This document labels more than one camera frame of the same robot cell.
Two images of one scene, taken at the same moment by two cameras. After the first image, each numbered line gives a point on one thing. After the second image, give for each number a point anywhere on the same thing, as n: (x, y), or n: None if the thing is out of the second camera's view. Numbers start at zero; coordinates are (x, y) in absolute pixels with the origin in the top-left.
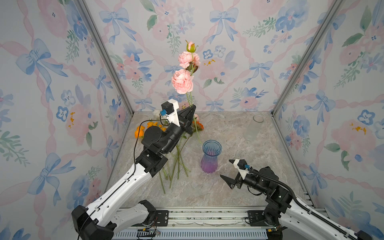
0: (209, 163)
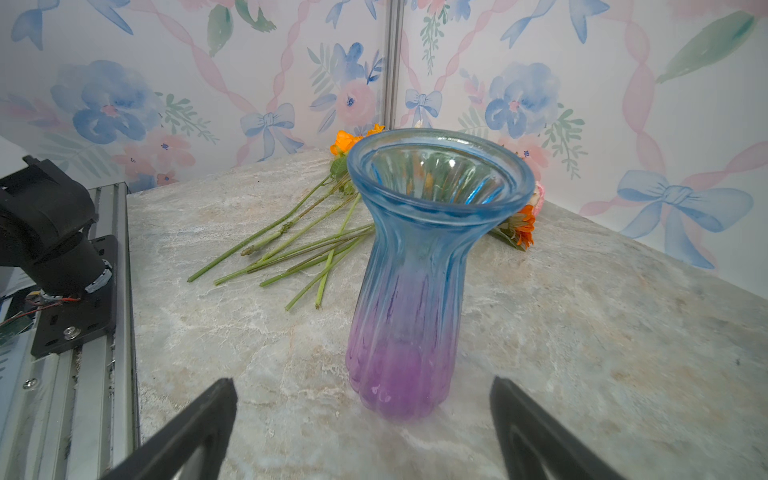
0: (425, 189)
